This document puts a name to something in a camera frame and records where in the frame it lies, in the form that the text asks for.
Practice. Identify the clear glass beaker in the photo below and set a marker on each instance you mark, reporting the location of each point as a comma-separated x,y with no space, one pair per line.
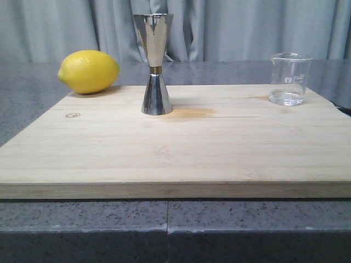
289,78

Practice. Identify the yellow lemon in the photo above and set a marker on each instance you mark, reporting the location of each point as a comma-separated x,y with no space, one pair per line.
88,71

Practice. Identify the grey curtain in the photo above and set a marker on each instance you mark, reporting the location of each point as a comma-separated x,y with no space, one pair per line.
48,31

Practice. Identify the light wooden cutting board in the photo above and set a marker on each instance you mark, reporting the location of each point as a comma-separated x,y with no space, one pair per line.
220,141

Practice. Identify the steel double jigger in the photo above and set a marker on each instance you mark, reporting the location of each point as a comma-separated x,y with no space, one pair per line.
153,30

